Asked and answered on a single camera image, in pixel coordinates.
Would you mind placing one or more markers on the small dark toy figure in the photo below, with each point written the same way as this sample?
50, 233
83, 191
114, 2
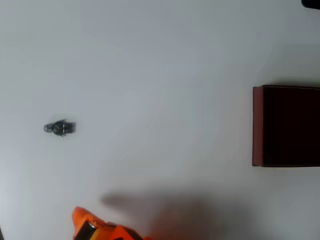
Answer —
60, 127

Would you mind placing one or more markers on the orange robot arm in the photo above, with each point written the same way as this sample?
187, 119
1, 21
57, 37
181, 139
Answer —
110, 231

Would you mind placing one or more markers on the black object at corner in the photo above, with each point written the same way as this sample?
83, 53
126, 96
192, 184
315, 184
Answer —
312, 3

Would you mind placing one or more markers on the dark red open box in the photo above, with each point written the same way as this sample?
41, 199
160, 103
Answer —
287, 127

